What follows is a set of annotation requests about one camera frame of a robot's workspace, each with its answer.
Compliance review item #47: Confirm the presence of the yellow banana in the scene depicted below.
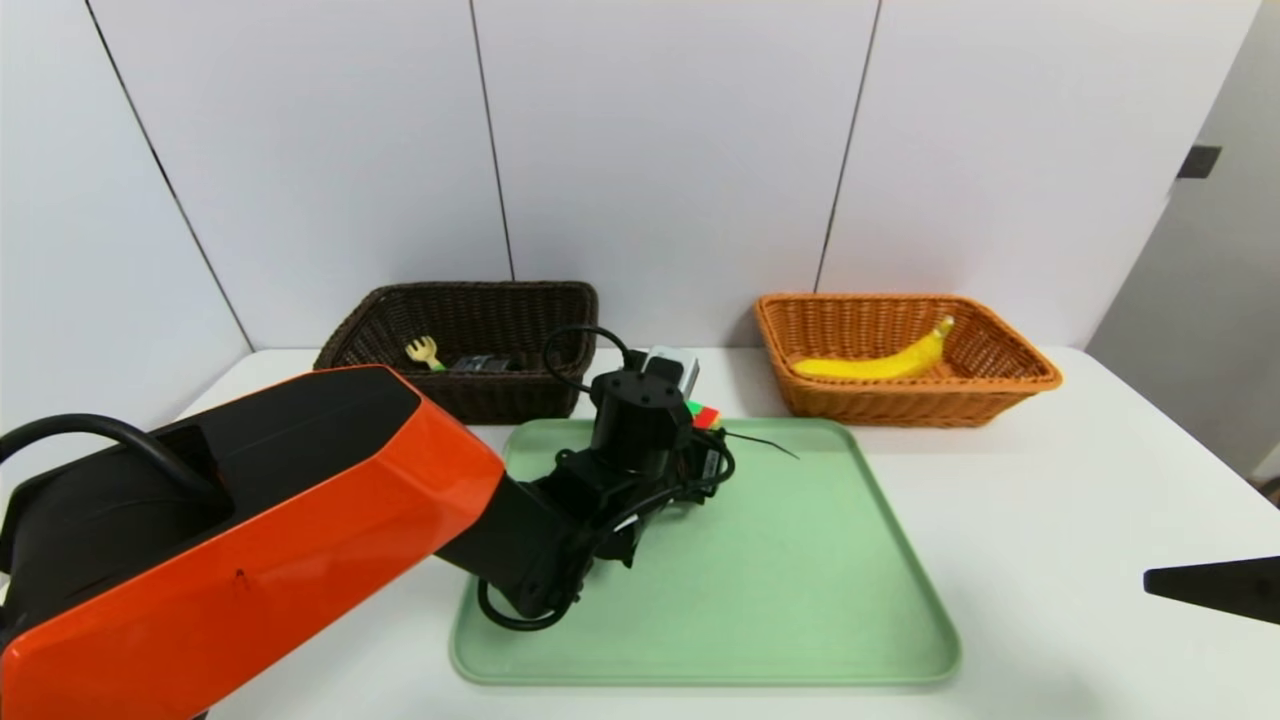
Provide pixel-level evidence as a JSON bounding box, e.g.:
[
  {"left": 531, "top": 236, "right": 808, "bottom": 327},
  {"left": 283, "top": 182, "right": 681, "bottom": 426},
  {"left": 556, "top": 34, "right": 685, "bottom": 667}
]
[{"left": 790, "top": 315, "right": 956, "bottom": 383}]

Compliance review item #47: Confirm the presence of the dark brown wicker basket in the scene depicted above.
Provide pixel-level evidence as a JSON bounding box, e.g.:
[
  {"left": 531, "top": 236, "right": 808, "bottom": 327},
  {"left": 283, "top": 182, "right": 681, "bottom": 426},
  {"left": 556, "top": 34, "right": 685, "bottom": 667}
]
[{"left": 313, "top": 281, "right": 601, "bottom": 426}]

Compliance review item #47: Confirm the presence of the orange wicker basket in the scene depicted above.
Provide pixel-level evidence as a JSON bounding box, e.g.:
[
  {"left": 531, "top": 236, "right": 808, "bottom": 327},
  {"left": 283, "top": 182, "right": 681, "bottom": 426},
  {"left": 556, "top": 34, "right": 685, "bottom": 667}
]
[{"left": 755, "top": 293, "right": 1063, "bottom": 429}]

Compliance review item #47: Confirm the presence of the light green plastic tray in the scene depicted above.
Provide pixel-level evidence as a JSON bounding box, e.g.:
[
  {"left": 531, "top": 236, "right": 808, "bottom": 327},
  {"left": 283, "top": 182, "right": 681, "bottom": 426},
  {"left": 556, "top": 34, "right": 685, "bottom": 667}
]
[{"left": 450, "top": 417, "right": 963, "bottom": 687}]

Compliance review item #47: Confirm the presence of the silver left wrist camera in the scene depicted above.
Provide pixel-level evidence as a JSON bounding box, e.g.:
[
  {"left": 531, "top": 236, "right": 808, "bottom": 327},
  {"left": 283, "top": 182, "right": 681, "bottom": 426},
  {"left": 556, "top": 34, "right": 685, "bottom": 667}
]
[{"left": 640, "top": 346, "right": 701, "bottom": 399}]

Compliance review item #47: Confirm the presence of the thin black cable tie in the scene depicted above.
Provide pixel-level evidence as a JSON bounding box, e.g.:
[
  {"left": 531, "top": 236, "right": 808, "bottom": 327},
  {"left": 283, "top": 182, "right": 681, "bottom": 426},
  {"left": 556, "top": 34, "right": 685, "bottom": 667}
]
[{"left": 722, "top": 430, "right": 801, "bottom": 461}]

